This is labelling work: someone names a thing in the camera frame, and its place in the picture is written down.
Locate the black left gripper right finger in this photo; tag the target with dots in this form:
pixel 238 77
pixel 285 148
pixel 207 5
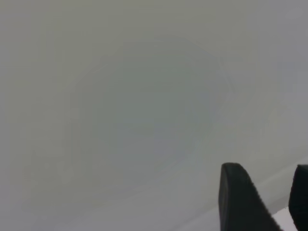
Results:
pixel 299 197

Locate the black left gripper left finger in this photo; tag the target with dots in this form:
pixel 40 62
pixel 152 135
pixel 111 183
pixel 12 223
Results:
pixel 243 204

